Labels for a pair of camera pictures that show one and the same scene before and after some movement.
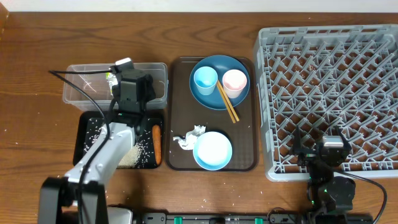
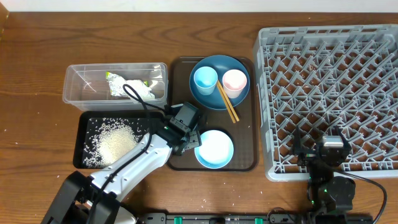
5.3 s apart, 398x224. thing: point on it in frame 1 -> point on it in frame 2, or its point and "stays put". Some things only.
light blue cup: x=205 y=79 stays put
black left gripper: x=151 y=89 -> x=199 y=137
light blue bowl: x=212 y=150 stays put
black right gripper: x=308 y=155 stays put
